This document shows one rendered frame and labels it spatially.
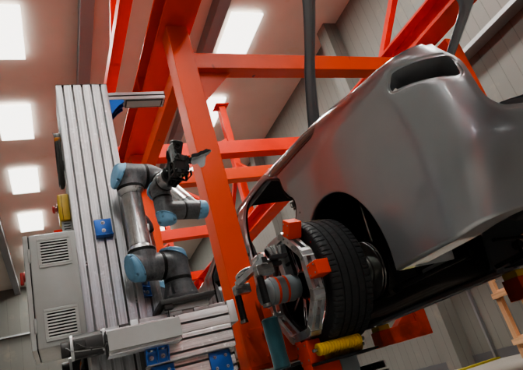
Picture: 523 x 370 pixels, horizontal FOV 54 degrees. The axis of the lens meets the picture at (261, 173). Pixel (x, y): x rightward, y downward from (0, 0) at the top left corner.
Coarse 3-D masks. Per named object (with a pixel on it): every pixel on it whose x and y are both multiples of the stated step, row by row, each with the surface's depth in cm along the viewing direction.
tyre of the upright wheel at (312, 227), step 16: (304, 224) 265; (320, 224) 265; (336, 224) 267; (304, 240) 261; (320, 240) 252; (336, 240) 254; (352, 240) 257; (320, 256) 248; (336, 256) 247; (352, 256) 250; (336, 272) 243; (352, 272) 246; (368, 272) 250; (336, 288) 241; (352, 288) 244; (368, 288) 248; (336, 304) 241; (352, 304) 245; (368, 304) 249; (336, 320) 242; (352, 320) 247; (368, 320) 253; (320, 336) 255; (336, 336) 249
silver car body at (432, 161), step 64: (384, 64) 241; (448, 64) 231; (320, 128) 296; (384, 128) 241; (448, 128) 213; (512, 128) 211; (256, 192) 423; (320, 192) 297; (384, 192) 244; (448, 192) 210; (512, 192) 205; (448, 256) 251; (512, 256) 338; (384, 320) 525
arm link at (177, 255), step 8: (168, 248) 215; (176, 248) 216; (168, 256) 212; (176, 256) 214; (184, 256) 217; (168, 264) 210; (176, 264) 212; (184, 264) 214; (168, 272) 210; (176, 272) 211; (184, 272) 212
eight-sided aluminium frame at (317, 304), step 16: (272, 240) 276; (288, 240) 260; (304, 256) 247; (304, 272) 247; (320, 288) 242; (320, 304) 244; (288, 320) 278; (320, 320) 246; (288, 336) 268; (304, 336) 252
